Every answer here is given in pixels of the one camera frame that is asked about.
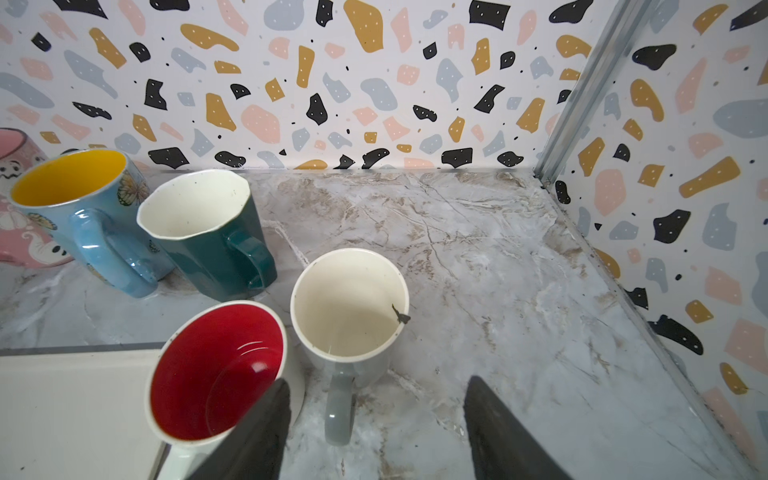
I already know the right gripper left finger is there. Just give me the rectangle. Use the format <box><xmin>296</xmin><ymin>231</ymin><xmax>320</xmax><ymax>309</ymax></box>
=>
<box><xmin>188</xmin><ymin>379</ymin><xmax>291</xmax><ymax>479</ymax></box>

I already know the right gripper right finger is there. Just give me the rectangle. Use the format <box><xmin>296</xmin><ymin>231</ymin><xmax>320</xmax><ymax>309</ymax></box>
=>
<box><xmin>464</xmin><ymin>375</ymin><xmax>570</xmax><ymax>479</ymax></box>

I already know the white mug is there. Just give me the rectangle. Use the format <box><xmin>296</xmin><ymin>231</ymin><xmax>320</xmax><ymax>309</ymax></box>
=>
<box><xmin>144</xmin><ymin>300</ymin><xmax>305</xmax><ymax>479</ymax></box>

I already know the grey mug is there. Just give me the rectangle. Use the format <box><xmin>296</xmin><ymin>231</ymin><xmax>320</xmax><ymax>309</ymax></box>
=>
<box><xmin>290</xmin><ymin>248</ymin><xmax>410</xmax><ymax>446</ymax></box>

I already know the dark green mug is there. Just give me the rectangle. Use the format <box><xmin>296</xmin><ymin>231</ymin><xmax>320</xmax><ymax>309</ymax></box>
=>
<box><xmin>137</xmin><ymin>170</ymin><xmax>277</xmax><ymax>302</ymax></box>

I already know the light blue mug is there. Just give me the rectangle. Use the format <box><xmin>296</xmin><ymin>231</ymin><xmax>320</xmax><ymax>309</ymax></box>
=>
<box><xmin>10</xmin><ymin>149</ymin><xmax>175</xmax><ymax>298</ymax></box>

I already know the pink mug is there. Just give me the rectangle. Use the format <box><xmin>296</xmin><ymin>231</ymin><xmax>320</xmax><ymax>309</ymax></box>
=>
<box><xmin>0</xmin><ymin>127</ymin><xmax>74</xmax><ymax>269</ymax></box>

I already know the beige serving tray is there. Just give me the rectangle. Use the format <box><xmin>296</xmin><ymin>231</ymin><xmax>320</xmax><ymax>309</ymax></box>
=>
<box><xmin>1</xmin><ymin>349</ymin><xmax>167</xmax><ymax>479</ymax></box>

